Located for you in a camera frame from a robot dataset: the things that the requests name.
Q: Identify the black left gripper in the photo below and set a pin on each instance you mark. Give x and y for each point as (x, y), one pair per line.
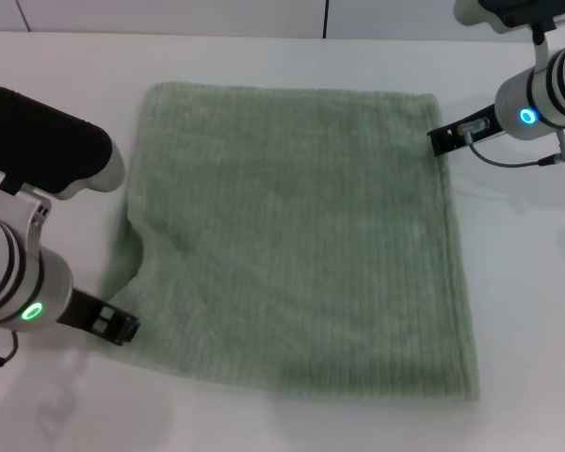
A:
(77, 313)

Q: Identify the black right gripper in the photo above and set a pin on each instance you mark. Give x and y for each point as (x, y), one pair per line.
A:
(480, 127)

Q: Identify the green terry towel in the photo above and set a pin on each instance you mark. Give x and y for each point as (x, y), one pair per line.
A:
(287, 235)

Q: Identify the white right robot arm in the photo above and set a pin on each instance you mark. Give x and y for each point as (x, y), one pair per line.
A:
(551, 94)

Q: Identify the silver right camera bracket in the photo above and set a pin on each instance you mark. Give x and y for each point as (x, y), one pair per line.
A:
(541, 44)

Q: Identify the silver camera bracket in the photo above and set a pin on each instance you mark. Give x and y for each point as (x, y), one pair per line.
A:
(541, 44)
(23, 212)

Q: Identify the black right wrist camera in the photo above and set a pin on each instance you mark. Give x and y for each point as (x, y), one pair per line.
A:
(518, 9)

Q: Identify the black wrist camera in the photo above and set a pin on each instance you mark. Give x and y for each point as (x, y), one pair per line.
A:
(518, 9)
(42, 141)

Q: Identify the silver left camera bracket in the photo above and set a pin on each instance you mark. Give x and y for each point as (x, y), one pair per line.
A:
(23, 212)

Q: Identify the thin black wall strip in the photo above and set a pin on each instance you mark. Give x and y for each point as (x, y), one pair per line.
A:
(325, 19)

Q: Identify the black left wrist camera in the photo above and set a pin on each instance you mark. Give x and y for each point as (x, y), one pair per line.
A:
(42, 141)

